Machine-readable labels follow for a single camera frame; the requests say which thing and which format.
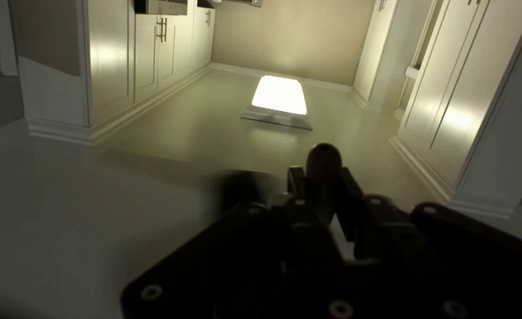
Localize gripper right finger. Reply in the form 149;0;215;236
332;167;522;319

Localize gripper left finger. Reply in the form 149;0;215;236
120;166;347;319

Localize brown wooden pull cord knob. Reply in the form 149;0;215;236
306;142;344;226

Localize rectangular ceiling light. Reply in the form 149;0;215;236
241;75;314;132

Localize tall white cabinets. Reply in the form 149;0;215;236
352;0;522;219

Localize row of white cabinets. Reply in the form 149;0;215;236
12;0;218;146

